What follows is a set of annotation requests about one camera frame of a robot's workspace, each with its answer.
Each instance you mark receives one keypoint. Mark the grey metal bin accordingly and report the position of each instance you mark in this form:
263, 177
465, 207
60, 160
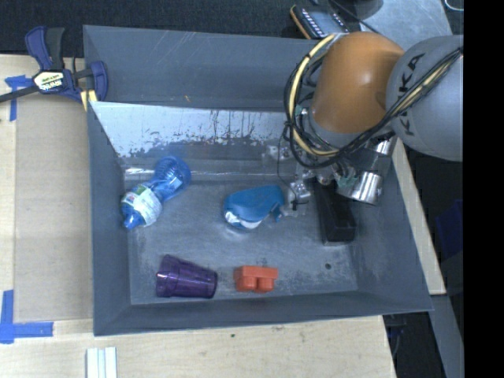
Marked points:
220, 250

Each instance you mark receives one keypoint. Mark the pale wood flat board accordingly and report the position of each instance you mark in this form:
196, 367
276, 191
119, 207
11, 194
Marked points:
51, 211

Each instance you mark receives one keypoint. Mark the purple clear plastic cup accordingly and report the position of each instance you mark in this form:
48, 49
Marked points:
185, 280

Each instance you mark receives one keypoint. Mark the orange-red toy block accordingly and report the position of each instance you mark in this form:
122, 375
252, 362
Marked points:
254, 278

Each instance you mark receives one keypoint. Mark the blue clear plastic bottle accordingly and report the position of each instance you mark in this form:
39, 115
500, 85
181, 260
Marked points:
151, 195

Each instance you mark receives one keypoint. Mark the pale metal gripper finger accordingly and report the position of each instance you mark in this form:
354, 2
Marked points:
300, 190
271, 151

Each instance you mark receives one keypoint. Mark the blue and white plastic object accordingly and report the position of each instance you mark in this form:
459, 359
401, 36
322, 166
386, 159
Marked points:
252, 203

